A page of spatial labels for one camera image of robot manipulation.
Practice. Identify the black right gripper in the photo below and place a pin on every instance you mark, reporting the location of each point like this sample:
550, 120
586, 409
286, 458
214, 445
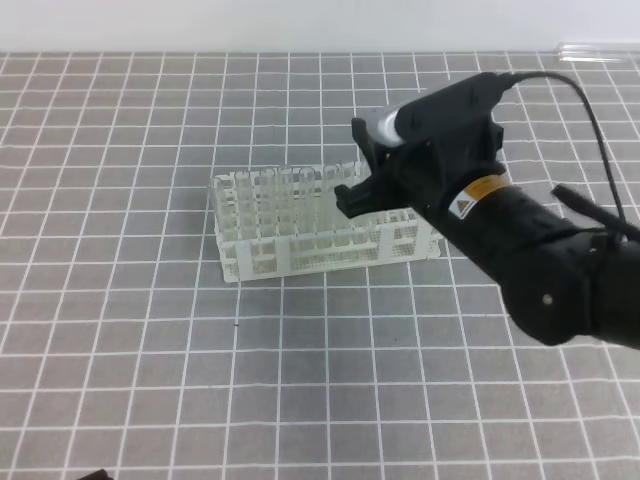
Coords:
422, 175

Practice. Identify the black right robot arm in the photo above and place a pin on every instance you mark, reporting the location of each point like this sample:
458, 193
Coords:
558, 280

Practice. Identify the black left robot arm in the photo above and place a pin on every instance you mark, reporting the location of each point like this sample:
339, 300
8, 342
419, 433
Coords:
101, 474

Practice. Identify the white plastic test tube rack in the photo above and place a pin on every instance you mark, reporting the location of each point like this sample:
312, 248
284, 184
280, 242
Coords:
371, 240

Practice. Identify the clear tube at table edge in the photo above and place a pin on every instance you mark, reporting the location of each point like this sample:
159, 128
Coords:
603, 52

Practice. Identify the grey checked tablecloth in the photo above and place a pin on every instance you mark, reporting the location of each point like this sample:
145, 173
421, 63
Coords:
122, 347

